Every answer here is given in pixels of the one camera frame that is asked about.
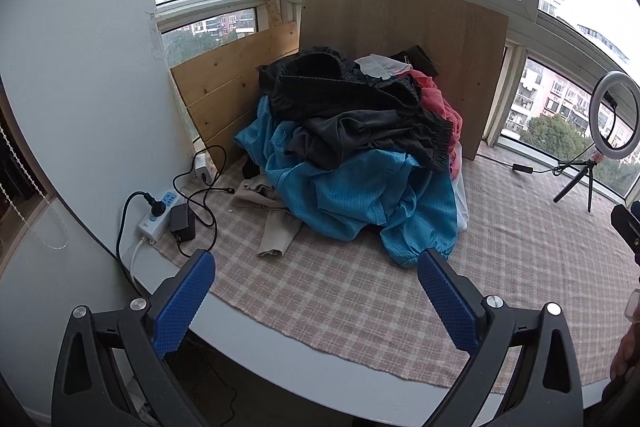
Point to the person's right hand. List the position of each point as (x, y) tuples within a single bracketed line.
[(626, 352)]

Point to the wooden plank panel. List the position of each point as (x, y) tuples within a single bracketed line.
[(225, 82)]

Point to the black power adapter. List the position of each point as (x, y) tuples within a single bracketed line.
[(181, 222)]

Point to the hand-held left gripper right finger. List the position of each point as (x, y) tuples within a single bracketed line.
[(447, 302)]

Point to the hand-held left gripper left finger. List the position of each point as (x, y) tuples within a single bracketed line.
[(182, 302)]

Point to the white power strip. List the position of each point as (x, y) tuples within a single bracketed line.
[(155, 219)]

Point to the pink plaid blanket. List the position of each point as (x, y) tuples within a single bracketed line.
[(350, 297)]

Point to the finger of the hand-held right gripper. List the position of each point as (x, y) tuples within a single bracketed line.
[(625, 227)]

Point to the beige garment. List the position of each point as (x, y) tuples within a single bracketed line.
[(275, 232)]

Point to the black elastic-waist garment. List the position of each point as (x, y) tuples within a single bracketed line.
[(310, 82)]

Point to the light grey cloth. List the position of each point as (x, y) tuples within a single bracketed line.
[(380, 66)]

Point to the white wall charger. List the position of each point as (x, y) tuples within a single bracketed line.
[(202, 169)]

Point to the small black garment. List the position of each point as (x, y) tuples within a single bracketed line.
[(420, 57)]

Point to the blue jacket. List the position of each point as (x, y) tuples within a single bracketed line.
[(350, 202)]

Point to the red garment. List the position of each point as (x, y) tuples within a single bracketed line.
[(440, 107)]

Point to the large wooden board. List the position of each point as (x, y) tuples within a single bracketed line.
[(400, 22)]

